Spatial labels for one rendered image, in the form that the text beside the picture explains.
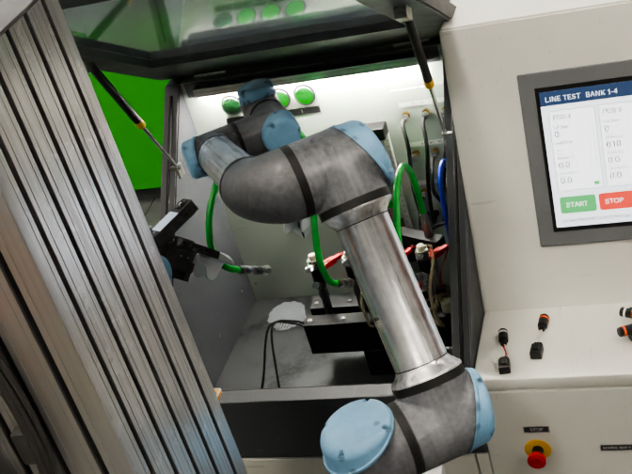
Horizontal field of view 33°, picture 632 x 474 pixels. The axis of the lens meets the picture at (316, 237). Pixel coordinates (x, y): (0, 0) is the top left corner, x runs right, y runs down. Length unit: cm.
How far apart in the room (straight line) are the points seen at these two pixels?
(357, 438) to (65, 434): 53
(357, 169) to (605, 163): 66
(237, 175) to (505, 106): 67
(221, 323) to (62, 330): 150
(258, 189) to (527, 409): 78
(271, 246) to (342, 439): 114
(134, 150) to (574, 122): 347
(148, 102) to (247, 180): 354
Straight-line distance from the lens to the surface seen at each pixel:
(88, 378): 112
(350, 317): 233
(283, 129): 197
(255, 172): 160
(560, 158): 211
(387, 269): 160
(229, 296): 263
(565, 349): 211
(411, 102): 237
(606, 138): 210
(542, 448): 217
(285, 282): 272
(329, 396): 218
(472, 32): 208
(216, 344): 255
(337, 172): 159
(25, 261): 106
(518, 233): 217
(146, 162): 530
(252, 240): 267
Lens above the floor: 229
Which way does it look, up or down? 30 degrees down
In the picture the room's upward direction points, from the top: 17 degrees counter-clockwise
